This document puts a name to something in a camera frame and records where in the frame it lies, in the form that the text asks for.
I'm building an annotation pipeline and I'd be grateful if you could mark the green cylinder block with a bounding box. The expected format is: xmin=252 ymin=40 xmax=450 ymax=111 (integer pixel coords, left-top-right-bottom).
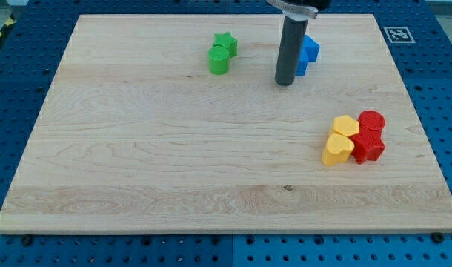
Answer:
xmin=208 ymin=46 xmax=230 ymax=75

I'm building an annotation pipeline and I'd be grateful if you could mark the white fiducial marker tag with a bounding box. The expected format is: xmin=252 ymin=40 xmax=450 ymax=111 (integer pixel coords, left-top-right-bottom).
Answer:
xmin=383 ymin=26 xmax=415 ymax=44

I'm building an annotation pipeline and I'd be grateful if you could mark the blue block behind rod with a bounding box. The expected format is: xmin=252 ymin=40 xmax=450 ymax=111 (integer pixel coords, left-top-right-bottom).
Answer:
xmin=296 ymin=51 xmax=308 ymax=76

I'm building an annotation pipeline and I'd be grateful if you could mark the red cylinder block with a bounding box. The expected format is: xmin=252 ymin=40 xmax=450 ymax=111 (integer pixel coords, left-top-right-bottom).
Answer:
xmin=358 ymin=110 xmax=385 ymax=132

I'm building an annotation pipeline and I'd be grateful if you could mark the yellow black hazard tape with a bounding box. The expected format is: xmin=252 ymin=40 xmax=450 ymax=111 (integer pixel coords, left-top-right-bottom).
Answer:
xmin=0 ymin=14 xmax=16 ymax=47

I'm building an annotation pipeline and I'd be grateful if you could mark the green star block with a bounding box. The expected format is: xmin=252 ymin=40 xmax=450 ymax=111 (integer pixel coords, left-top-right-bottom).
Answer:
xmin=213 ymin=32 xmax=238 ymax=57

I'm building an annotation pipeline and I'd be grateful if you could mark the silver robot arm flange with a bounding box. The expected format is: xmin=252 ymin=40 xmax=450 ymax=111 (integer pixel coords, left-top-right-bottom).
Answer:
xmin=266 ymin=0 xmax=332 ymax=21

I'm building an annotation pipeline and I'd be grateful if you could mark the yellow heart block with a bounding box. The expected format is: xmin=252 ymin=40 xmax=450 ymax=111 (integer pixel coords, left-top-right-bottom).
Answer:
xmin=321 ymin=133 xmax=355 ymax=166

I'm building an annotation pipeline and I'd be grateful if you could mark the yellow hexagon block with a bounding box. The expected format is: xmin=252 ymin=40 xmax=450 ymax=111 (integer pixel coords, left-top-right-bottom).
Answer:
xmin=328 ymin=115 xmax=359 ymax=137

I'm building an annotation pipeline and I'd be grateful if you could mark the red star block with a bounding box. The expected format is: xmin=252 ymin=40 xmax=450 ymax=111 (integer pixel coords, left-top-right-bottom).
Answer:
xmin=351 ymin=126 xmax=386 ymax=165

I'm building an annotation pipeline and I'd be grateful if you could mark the light wooden board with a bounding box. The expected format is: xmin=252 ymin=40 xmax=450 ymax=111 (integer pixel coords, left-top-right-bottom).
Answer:
xmin=0 ymin=14 xmax=452 ymax=234

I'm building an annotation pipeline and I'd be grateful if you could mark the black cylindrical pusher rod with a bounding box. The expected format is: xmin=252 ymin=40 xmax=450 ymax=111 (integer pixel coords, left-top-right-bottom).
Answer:
xmin=274 ymin=16 xmax=308 ymax=86

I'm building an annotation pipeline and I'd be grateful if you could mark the blue pentagon block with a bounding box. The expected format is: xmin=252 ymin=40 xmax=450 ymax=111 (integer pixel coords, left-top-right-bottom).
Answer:
xmin=303 ymin=35 xmax=320 ymax=62

